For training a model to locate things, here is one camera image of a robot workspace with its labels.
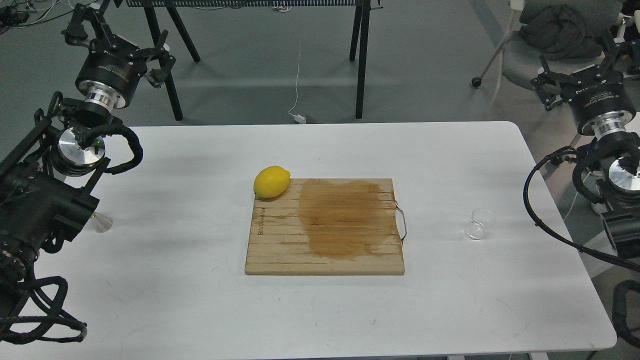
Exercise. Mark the steel jigger measuring cup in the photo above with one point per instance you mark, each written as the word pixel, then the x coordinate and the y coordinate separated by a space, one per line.
pixel 101 223

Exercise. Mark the clear glass cup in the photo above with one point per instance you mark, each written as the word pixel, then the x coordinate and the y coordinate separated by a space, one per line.
pixel 482 220

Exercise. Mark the black metal table frame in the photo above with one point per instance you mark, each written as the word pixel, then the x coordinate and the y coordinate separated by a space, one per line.
pixel 241 61

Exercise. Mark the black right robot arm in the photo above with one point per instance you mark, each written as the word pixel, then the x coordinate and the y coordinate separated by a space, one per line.
pixel 607 173

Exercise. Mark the dark grey jacket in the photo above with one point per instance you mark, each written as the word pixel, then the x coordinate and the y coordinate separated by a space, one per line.
pixel 559 32

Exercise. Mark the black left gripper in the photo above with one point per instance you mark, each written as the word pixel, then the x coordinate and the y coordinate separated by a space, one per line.
pixel 108 59

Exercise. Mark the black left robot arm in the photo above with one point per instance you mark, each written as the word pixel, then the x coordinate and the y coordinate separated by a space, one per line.
pixel 47 180

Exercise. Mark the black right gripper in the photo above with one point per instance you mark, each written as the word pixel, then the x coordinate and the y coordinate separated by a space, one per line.
pixel 595 95

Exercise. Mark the yellow lemon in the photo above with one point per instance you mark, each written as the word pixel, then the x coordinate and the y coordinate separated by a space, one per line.
pixel 271 182

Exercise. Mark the wooden cutting board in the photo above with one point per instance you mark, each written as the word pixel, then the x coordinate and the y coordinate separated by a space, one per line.
pixel 326 227

